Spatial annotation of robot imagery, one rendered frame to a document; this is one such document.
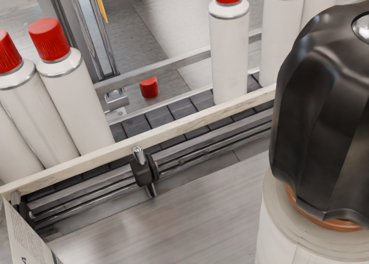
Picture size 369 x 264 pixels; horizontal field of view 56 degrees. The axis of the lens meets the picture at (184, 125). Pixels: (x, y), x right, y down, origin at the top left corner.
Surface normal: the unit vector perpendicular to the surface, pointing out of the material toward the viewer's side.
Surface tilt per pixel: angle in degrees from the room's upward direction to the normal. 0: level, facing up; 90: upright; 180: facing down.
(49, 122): 90
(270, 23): 90
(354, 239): 1
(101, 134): 90
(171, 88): 0
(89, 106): 90
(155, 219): 0
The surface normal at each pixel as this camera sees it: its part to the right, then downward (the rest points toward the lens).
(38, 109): 0.66, 0.50
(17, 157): 0.83, 0.34
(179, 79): -0.11, -0.68
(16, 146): 0.94, 0.16
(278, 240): -0.85, 0.46
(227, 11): -0.20, -0.03
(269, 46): -0.65, 0.60
